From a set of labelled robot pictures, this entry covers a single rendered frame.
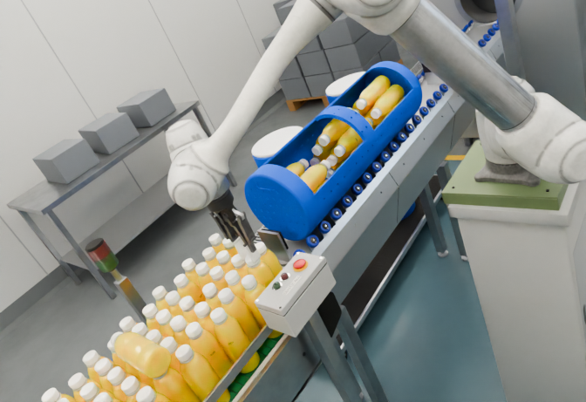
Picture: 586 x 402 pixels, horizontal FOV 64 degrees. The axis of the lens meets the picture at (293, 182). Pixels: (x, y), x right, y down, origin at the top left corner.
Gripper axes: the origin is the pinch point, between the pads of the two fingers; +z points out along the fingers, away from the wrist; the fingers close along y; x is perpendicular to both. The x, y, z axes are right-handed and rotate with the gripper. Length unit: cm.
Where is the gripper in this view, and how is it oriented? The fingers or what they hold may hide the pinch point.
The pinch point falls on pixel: (247, 249)
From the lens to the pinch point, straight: 137.0
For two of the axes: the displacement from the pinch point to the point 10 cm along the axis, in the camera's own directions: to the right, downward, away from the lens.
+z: 3.7, 8.2, 4.4
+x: -5.8, 5.8, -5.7
